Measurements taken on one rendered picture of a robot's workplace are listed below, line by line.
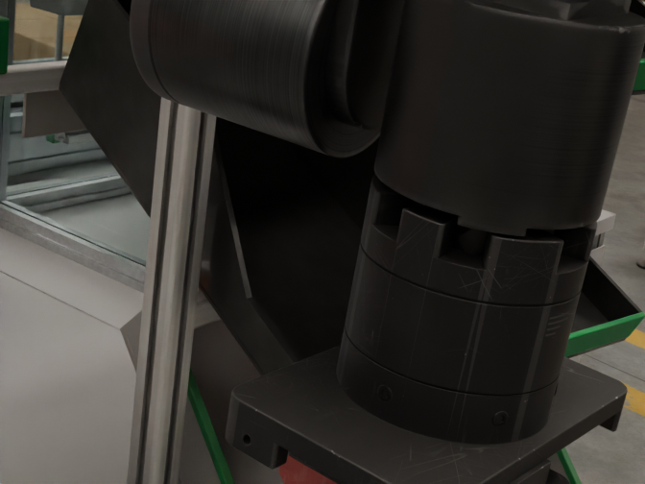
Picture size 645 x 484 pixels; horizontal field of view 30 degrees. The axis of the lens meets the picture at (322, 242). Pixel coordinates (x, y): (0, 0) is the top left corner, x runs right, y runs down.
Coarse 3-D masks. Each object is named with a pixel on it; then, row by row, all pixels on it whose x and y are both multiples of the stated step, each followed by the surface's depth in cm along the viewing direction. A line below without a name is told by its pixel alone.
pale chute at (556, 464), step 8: (552, 456) 81; (560, 456) 80; (568, 456) 80; (552, 464) 81; (560, 464) 80; (568, 464) 80; (560, 472) 81; (568, 472) 80; (576, 472) 80; (568, 480) 80; (576, 480) 80
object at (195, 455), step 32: (192, 352) 69; (224, 352) 70; (192, 384) 63; (224, 384) 69; (192, 416) 63; (224, 416) 68; (192, 448) 64; (224, 448) 68; (192, 480) 64; (224, 480) 62; (256, 480) 68
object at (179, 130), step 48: (192, 144) 56; (192, 192) 57; (192, 240) 58; (144, 288) 59; (192, 288) 59; (144, 336) 60; (192, 336) 60; (144, 384) 60; (144, 432) 62; (144, 480) 62
